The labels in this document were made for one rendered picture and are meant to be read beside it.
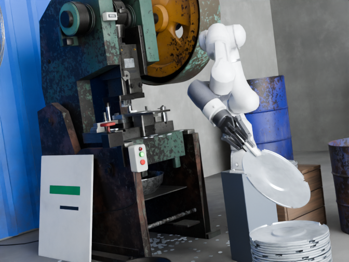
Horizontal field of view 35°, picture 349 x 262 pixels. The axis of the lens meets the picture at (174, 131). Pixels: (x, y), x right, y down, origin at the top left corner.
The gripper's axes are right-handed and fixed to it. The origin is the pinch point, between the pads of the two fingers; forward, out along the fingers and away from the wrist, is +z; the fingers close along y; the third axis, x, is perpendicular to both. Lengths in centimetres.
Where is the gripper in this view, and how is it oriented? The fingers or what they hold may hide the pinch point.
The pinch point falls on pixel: (252, 150)
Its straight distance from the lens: 216.5
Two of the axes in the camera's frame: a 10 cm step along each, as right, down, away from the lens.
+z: 5.8, 6.7, -4.5
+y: 4.1, -7.3, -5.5
